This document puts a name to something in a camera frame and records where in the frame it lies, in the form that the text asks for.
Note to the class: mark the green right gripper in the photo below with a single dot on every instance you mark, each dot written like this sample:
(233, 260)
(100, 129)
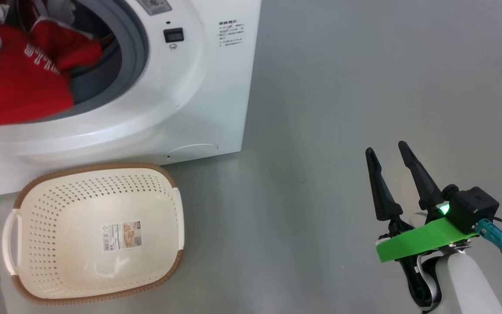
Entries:
(421, 242)

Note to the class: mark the red and white garment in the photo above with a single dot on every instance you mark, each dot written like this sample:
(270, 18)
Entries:
(24, 83)

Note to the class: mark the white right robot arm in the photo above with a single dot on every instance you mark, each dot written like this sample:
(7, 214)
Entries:
(464, 283)

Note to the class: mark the cream perforated laundry basket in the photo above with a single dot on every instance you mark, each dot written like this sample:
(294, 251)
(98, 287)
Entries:
(76, 261)

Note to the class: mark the basket label sticker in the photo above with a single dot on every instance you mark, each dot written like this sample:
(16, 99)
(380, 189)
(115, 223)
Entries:
(121, 235)

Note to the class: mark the white front-load washing machine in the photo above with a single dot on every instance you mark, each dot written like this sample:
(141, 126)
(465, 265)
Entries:
(198, 87)

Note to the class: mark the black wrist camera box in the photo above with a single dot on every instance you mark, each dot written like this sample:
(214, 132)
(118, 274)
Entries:
(473, 207)

